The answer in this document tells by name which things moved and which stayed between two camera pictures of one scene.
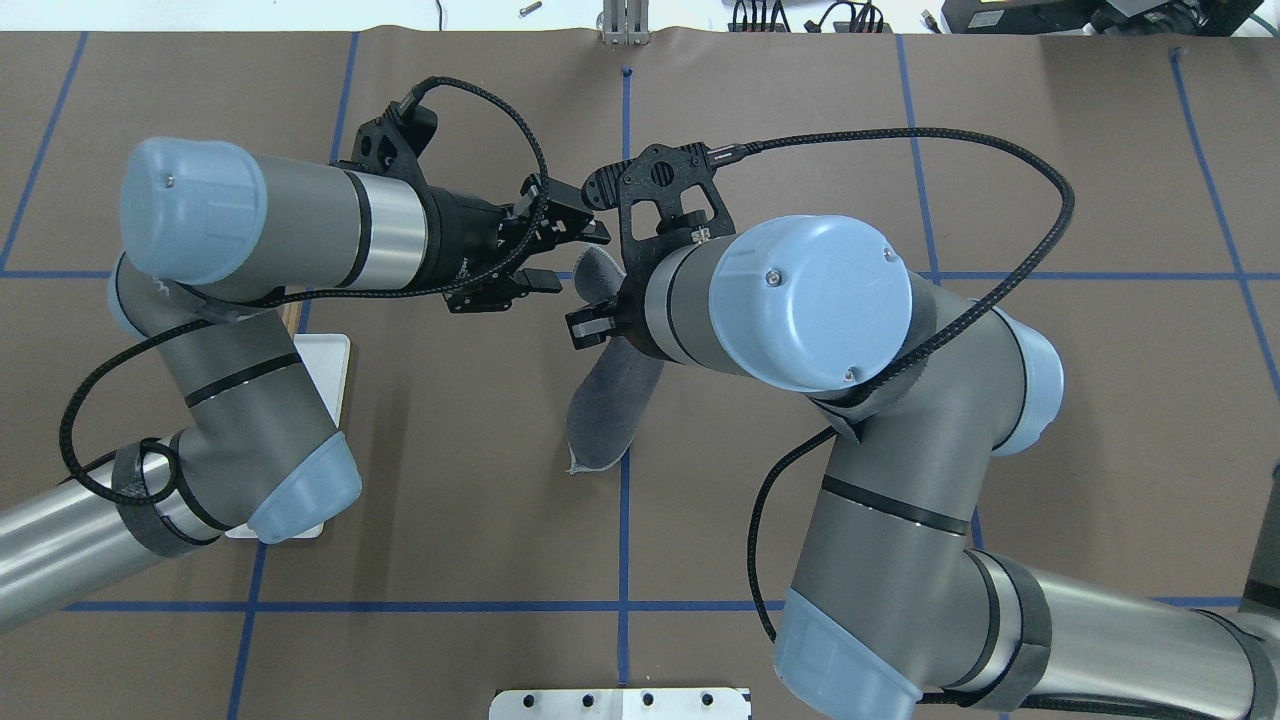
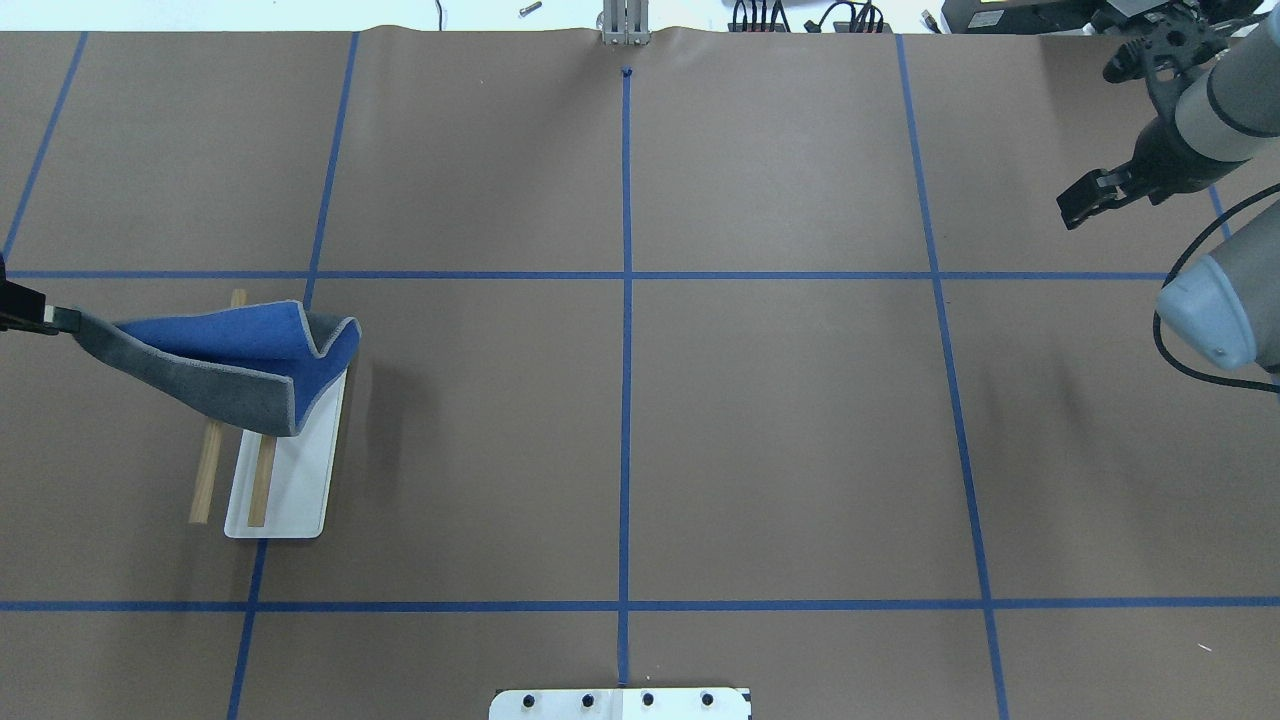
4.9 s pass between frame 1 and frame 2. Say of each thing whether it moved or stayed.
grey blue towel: moved
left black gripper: moved
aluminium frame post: stayed
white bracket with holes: stayed
